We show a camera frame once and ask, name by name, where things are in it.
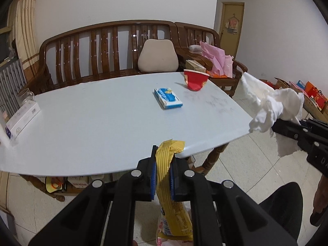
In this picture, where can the yellow wooden door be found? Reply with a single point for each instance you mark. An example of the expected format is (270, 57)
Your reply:
(232, 15)

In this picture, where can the red paper cup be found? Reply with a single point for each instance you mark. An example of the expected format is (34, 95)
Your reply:
(195, 80)

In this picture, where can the glass mug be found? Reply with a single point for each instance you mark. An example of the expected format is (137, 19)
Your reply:
(24, 96)

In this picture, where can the wooden coffee table frame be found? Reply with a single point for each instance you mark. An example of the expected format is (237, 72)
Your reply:
(204, 169)

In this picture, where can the cardboard boxes by wall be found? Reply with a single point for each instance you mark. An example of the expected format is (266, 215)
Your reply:
(309, 106)

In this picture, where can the grey rolled cloth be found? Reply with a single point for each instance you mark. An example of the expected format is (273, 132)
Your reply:
(195, 48)

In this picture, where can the long wooden bench sofa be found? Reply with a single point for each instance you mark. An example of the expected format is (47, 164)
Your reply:
(91, 53)

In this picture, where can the white radiator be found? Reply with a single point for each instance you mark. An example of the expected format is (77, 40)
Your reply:
(12, 81)

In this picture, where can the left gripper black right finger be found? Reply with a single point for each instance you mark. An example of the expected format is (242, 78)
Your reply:
(222, 213)

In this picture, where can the white box on table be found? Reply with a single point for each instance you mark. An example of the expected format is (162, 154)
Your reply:
(21, 118)

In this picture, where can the beige cushion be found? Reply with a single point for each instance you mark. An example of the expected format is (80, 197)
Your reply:
(158, 55)

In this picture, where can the blue white medicine box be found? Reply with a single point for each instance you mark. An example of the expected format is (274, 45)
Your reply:
(167, 98)

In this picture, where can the beige striped curtain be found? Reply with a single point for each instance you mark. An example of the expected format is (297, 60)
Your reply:
(21, 18)

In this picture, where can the white tissue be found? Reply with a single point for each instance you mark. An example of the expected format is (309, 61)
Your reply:
(269, 105)

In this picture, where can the wooden armchair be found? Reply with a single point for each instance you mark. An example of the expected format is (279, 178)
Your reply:
(190, 34)

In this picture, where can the pink plastic bag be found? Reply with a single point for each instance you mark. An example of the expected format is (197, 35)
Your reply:
(222, 64)

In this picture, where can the yellow snack wrapper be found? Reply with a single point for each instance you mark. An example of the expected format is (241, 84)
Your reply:
(174, 222)

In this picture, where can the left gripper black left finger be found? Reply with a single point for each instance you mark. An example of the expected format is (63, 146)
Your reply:
(103, 213)

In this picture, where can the yellowish tissue box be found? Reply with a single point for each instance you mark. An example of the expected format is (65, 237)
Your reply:
(195, 66)

